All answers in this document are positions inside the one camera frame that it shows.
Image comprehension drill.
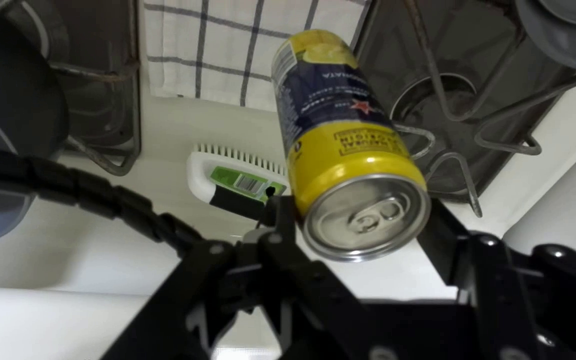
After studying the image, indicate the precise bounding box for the black frying pan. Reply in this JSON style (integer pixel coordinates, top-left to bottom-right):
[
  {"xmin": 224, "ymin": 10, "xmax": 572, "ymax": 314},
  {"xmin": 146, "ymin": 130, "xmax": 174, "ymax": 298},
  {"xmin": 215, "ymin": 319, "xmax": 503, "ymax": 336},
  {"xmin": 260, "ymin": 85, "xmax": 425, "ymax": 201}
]
[{"xmin": 515, "ymin": 0, "xmax": 576, "ymax": 73}]

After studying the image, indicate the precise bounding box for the white black checkered towel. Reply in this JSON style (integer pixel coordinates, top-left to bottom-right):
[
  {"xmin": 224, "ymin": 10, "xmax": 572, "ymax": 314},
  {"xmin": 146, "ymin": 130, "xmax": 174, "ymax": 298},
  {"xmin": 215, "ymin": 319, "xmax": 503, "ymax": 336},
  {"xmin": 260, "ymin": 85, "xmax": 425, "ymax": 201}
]
[{"xmin": 138, "ymin": 0, "xmax": 370, "ymax": 112}]

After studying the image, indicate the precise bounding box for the black ribbed cable conduit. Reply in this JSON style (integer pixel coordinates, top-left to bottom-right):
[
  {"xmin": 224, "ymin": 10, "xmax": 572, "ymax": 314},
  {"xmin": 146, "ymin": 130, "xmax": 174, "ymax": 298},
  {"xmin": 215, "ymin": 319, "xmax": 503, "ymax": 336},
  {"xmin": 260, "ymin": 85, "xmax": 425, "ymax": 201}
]
[{"xmin": 0, "ymin": 144, "xmax": 206, "ymax": 258}]

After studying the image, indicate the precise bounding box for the wire dish rack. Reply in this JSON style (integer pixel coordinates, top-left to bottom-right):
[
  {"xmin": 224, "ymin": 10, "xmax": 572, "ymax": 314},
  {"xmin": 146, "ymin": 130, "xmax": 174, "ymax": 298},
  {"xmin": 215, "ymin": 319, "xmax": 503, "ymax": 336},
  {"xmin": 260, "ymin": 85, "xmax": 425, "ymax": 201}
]
[{"xmin": 352, "ymin": 0, "xmax": 576, "ymax": 217}]

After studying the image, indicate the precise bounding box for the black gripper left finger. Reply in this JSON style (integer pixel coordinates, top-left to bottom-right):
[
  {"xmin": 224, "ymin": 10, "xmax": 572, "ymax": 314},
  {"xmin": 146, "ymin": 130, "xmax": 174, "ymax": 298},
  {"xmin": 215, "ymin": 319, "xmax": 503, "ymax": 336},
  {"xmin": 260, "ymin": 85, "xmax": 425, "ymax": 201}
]
[{"xmin": 101, "ymin": 191, "xmax": 370, "ymax": 360}]

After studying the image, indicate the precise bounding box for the white gas stove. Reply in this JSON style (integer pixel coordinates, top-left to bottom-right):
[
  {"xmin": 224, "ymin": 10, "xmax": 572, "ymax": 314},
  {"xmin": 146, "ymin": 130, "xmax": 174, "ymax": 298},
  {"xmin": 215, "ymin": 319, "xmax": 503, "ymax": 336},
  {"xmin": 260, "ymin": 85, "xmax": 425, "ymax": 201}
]
[{"xmin": 0, "ymin": 0, "xmax": 576, "ymax": 360}]

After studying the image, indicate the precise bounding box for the black burner grate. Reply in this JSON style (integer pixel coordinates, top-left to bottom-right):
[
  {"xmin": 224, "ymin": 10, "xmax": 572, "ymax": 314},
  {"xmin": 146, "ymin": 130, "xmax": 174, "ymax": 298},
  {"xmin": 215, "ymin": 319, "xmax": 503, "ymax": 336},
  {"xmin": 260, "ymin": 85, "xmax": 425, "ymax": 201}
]
[{"xmin": 7, "ymin": 0, "xmax": 145, "ymax": 178}]

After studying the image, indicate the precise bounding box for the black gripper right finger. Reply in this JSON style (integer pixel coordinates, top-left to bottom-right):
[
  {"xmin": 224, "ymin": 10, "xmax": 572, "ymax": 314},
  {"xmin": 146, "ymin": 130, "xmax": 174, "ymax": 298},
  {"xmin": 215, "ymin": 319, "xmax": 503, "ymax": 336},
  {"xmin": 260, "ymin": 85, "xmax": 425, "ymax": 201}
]
[{"xmin": 426, "ymin": 197, "xmax": 576, "ymax": 360}]

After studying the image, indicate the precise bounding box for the dark blue saucepan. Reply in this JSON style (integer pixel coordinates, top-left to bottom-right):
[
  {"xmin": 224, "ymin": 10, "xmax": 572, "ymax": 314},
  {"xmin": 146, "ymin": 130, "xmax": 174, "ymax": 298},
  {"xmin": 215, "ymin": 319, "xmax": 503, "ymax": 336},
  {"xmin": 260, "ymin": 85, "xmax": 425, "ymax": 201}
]
[{"xmin": 0, "ymin": 0, "xmax": 72, "ymax": 250}]

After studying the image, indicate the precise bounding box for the white green dish brush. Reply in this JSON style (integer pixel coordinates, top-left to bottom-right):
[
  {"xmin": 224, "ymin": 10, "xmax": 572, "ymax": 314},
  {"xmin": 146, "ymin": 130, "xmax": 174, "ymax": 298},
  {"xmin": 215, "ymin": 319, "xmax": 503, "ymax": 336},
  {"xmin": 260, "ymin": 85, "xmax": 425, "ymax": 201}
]
[{"xmin": 187, "ymin": 140, "xmax": 292, "ymax": 215}]

